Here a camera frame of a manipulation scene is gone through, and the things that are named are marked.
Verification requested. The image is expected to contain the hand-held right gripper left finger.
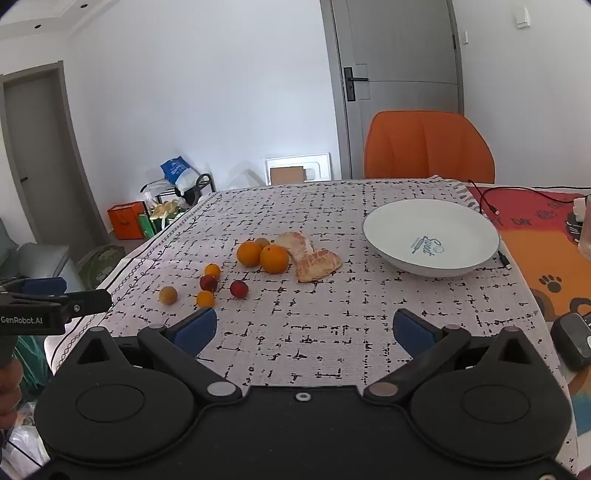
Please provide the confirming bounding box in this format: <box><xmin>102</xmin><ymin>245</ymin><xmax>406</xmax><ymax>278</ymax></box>
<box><xmin>62</xmin><ymin>307</ymin><xmax>243</xmax><ymax>408</ymax></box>

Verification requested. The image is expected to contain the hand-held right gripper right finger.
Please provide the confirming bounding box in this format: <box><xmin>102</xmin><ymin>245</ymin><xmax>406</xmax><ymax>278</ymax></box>
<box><xmin>364</xmin><ymin>308</ymin><xmax>546</xmax><ymax>407</ymax></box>

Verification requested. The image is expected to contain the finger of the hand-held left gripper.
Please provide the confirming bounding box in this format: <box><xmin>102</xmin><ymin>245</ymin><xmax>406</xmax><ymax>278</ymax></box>
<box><xmin>0</xmin><ymin>277</ymin><xmax>66</xmax><ymax>296</ymax></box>
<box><xmin>0</xmin><ymin>289</ymin><xmax>112</xmax><ymax>320</ymax></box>

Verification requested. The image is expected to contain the orange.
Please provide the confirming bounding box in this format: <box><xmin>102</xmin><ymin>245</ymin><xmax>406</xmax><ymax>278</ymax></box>
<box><xmin>237</xmin><ymin>241</ymin><xmax>264</xmax><ymax>267</ymax></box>
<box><xmin>260</xmin><ymin>245</ymin><xmax>290</xmax><ymax>275</ymax></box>

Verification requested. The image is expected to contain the white bowl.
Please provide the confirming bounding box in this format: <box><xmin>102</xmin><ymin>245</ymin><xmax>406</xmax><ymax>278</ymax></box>
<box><xmin>362</xmin><ymin>199</ymin><xmax>501</xmax><ymax>278</ymax></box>

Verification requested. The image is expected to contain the person's left hand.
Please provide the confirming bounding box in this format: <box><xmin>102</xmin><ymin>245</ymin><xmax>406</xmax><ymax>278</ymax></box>
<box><xmin>0</xmin><ymin>358</ymin><xmax>24</xmax><ymax>432</ymax></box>

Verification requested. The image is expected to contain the grey sofa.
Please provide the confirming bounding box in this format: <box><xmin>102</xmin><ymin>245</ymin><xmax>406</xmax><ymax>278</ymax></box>
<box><xmin>0</xmin><ymin>217</ymin><xmax>70</xmax><ymax>287</ymax></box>

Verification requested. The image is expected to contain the green camouflage bag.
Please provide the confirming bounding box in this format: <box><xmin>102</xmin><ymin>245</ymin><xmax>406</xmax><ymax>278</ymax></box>
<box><xmin>78</xmin><ymin>244</ymin><xmax>125</xmax><ymax>289</ymax></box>

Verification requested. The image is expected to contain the orange box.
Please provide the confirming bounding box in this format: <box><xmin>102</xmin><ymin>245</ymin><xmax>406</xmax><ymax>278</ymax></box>
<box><xmin>107</xmin><ymin>202</ymin><xmax>146</xmax><ymax>240</ymax></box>

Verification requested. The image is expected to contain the white plastic bag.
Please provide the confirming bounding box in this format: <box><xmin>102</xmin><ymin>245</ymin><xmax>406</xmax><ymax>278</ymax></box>
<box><xmin>0</xmin><ymin>401</ymin><xmax>49</xmax><ymax>472</ymax></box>

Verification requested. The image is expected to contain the grey side door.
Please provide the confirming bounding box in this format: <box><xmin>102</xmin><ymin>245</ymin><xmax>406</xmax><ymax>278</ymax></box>
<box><xmin>0</xmin><ymin>62</ymin><xmax>109</xmax><ymax>259</ymax></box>

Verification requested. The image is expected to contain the black metal rack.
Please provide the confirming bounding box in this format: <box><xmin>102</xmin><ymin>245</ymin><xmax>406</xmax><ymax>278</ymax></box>
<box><xmin>185</xmin><ymin>173</ymin><xmax>217</xmax><ymax>204</ymax></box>

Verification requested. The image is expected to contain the blue plastic bag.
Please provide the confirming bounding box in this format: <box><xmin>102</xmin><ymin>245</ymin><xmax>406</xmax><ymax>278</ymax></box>
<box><xmin>160</xmin><ymin>157</ymin><xmax>200</xmax><ymax>192</ymax></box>

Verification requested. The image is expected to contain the dark grey device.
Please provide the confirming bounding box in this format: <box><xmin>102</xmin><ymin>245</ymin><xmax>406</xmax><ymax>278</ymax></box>
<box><xmin>550</xmin><ymin>313</ymin><xmax>591</xmax><ymax>372</ymax></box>

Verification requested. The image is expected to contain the brown cardboard sheet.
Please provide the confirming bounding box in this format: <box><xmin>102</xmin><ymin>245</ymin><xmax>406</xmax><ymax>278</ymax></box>
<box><xmin>270</xmin><ymin>167</ymin><xmax>306</xmax><ymax>185</ymax></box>

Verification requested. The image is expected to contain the orange chair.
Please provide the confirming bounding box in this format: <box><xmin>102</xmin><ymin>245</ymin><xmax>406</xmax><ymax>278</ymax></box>
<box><xmin>364</xmin><ymin>111</ymin><xmax>496</xmax><ymax>184</ymax></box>

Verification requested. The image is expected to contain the clear glass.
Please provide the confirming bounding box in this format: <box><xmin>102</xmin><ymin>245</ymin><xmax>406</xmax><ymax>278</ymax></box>
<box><xmin>579</xmin><ymin>194</ymin><xmax>591</xmax><ymax>261</ymax></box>

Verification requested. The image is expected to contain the white foam frame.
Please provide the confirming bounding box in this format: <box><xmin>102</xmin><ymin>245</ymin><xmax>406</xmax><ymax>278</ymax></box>
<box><xmin>264</xmin><ymin>152</ymin><xmax>333</xmax><ymax>186</ymax></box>

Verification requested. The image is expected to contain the black door handle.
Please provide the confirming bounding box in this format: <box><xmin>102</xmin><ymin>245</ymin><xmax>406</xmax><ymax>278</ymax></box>
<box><xmin>344</xmin><ymin>67</ymin><xmax>369</xmax><ymax>102</ymax></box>

